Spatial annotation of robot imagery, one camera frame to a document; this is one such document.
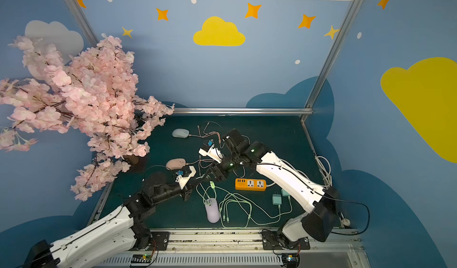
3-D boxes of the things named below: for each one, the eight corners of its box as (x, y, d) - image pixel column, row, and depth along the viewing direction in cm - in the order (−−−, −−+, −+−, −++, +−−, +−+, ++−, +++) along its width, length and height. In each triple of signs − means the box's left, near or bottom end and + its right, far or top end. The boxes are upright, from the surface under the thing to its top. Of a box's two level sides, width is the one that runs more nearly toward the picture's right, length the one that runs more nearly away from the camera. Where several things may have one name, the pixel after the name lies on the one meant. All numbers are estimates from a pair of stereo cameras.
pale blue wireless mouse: (172, 136, 113) (171, 134, 111) (175, 129, 117) (174, 127, 115) (187, 138, 112) (186, 136, 110) (190, 131, 116) (189, 129, 114)
